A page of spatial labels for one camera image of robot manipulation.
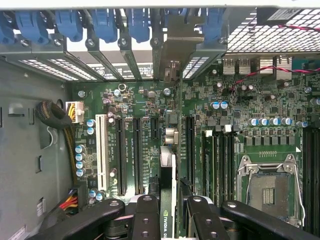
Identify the installed green RAM stick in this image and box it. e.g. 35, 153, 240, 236
201, 129, 214, 198

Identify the long black expansion slot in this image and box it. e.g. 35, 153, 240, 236
115, 117, 127, 197
132, 116, 144, 196
185, 116, 196, 193

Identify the CPU socket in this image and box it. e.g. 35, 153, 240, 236
237, 154, 306, 228

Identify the white expansion slot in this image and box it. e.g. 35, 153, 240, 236
95, 113, 110, 192

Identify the green motherboard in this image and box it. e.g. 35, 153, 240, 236
71, 79, 320, 240

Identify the white power connector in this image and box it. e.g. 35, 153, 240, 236
65, 101, 85, 124

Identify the open black PC case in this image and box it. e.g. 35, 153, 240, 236
0, 0, 320, 240

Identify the blue slot retention clip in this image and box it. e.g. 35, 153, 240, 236
14, 9, 49, 45
0, 11, 13, 45
126, 8, 151, 44
90, 9, 118, 43
54, 9, 84, 43
201, 7, 226, 45

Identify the black sleeved wire bundle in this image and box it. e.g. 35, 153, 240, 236
34, 99, 76, 131

